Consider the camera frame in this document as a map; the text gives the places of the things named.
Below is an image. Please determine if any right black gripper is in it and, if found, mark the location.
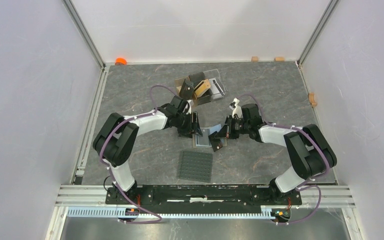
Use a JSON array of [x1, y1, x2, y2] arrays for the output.
[[215, 115, 250, 140]]

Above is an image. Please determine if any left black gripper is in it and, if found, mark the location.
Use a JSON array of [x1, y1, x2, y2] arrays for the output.
[[175, 111, 203, 139]]

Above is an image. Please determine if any grey blue card holder wallet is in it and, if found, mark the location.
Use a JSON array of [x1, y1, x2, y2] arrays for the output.
[[192, 124, 222, 148]]

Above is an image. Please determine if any clear card stand tray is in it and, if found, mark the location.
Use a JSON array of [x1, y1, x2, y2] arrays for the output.
[[203, 69, 227, 101]]

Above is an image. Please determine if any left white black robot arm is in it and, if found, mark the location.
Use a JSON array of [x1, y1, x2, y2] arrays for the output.
[[92, 96, 203, 204]]

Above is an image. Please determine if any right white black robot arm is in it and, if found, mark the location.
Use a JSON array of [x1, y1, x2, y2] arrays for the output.
[[213, 103, 337, 204]]

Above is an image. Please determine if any white striped card stack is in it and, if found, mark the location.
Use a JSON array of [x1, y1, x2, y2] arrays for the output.
[[209, 78, 225, 99]]

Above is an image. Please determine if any gold card stack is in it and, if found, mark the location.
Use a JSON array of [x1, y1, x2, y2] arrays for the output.
[[194, 78, 211, 98]]

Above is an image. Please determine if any dark grey studded baseplate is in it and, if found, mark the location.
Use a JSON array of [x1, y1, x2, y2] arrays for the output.
[[177, 150, 213, 183]]

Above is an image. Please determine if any left small wooden block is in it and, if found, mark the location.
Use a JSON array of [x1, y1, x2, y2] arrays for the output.
[[251, 56, 259, 62]]

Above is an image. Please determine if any small wooden block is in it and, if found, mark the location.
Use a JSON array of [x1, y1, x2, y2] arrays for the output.
[[251, 56, 259, 62], [274, 56, 285, 62]]

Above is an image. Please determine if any right small wooden block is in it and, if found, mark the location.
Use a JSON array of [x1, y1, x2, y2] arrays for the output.
[[274, 56, 285, 62]]

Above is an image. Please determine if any curved wooden piece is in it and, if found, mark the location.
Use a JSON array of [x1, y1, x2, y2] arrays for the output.
[[308, 92, 318, 108]]

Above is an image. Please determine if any orange round cap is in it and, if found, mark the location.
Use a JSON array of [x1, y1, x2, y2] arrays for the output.
[[114, 57, 127, 66]]

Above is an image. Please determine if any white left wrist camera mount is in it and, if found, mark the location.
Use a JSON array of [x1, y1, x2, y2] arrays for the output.
[[182, 100, 194, 115]]

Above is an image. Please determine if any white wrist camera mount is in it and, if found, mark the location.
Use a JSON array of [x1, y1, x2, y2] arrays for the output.
[[229, 97, 243, 119], [182, 100, 194, 115]]

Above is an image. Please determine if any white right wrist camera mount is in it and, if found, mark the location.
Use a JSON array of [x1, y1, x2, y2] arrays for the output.
[[229, 97, 243, 119]]

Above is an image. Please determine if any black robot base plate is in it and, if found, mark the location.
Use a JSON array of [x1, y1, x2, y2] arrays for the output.
[[105, 184, 303, 215]]

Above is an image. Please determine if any slotted cable duct strip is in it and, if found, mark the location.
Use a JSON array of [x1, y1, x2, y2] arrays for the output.
[[67, 206, 275, 220]]

